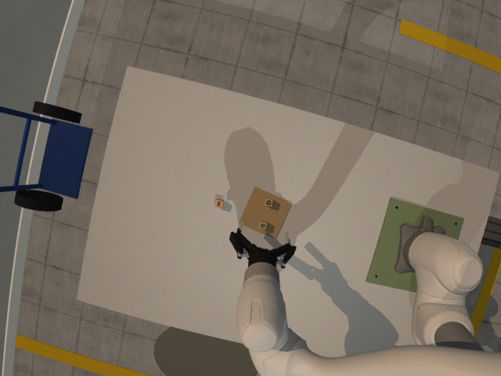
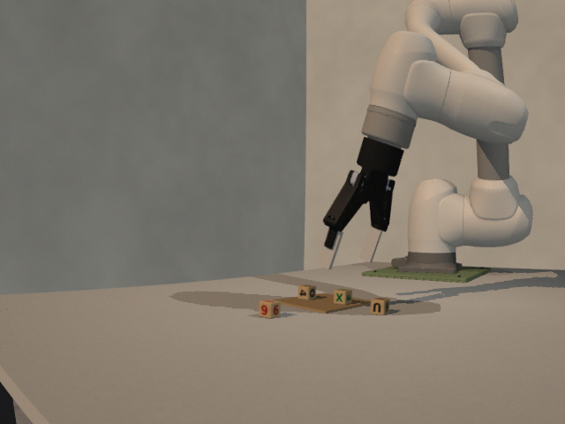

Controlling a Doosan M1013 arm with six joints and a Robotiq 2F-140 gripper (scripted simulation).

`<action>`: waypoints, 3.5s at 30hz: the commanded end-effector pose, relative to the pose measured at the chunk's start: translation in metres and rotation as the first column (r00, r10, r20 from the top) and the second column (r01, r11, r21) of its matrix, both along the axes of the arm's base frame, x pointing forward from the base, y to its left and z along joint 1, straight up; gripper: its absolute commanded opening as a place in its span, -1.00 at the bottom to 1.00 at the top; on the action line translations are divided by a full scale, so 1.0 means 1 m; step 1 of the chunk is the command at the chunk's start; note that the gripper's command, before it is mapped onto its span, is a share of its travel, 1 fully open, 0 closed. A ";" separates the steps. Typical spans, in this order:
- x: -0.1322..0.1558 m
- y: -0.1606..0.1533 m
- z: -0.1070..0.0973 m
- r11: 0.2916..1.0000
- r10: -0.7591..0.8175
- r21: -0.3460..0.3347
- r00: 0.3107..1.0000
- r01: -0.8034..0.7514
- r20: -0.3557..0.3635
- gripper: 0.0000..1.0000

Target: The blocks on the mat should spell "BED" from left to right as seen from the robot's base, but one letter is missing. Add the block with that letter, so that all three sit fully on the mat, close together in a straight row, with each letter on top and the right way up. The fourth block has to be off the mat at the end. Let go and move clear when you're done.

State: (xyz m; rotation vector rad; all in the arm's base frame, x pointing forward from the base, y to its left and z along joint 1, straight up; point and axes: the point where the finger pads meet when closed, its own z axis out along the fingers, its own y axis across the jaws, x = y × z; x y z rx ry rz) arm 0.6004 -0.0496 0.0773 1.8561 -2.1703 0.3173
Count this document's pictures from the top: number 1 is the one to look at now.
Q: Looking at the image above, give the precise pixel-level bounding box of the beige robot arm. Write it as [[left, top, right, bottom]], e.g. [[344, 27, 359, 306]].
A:
[[236, 215, 501, 376]]

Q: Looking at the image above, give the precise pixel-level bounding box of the brown square mat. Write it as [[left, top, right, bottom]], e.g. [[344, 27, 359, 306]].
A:
[[239, 186, 291, 239]]

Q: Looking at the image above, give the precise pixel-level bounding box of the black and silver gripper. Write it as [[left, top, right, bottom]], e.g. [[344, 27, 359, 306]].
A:
[[229, 221, 297, 269]]

